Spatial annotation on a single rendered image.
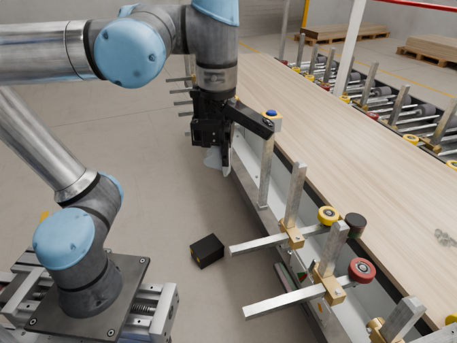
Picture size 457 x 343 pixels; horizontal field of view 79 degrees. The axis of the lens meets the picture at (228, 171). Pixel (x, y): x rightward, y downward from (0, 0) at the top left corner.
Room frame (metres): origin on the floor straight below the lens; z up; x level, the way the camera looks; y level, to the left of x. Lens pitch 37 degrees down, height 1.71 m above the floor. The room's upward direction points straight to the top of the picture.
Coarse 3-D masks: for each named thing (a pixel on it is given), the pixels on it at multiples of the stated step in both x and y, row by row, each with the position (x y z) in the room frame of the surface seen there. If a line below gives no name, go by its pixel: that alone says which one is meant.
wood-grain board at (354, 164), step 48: (240, 96) 2.01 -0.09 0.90; (288, 96) 2.01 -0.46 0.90; (288, 144) 1.32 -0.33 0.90; (336, 144) 1.32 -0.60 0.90; (384, 144) 1.32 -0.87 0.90; (336, 192) 0.92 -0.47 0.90; (384, 192) 0.92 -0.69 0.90; (432, 192) 0.92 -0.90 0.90; (384, 240) 0.65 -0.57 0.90; (432, 240) 0.65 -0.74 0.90; (432, 288) 0.47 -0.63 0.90
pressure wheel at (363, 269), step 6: (354, 258) 0.57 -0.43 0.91; (360, 258) 0.57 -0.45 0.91; (354, 264) 0.55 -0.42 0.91; (360, 264) 0.55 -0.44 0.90; (366, 264) 0.55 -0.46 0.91; (372, 264) 0.55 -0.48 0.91; (348, 270) 0.54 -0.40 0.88; (354, 270) 0.52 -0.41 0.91; (360, 270) 0.53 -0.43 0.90; (366, 270) 0.53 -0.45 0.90; (372, 270) 0.52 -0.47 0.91; (354, 276) 0.51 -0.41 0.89; (360, 276) 0.50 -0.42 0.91; (366, 276) 0.50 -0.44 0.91; (372, 276) 0.50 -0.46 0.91; (360, 282) 0.50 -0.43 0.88; (366, 282) 0.50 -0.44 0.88
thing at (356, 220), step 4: (348, 216) 0.57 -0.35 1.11; (352, 216) 0.57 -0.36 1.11; (356, 216) 0.57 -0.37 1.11; (360, 216) 0.57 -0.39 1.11; (348, 220) 0.55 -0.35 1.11; (352, 220) 0.55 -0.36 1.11; (356, 220) 0.55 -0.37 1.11; (360, 220) 0.55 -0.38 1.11; (364, 220) 0.55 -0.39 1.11; (352, 224) 0.54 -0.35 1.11; (356, 224) 0.54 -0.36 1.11; (360, 224) 0.54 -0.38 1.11; (364, 224) 0.54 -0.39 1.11
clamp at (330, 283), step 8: (320, 280) 0.52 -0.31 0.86; (328, 280) 0.51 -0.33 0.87; (336, 280) 0.51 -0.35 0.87; (328, 288) 0.48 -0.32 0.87; (336, 288) 0.48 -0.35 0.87; (328, 296) 0.47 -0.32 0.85; (336, 296) 0.46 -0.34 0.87; (344, 296) 0.46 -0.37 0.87; (328, 304) 0.46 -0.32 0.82; (336, 304) 0.45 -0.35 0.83
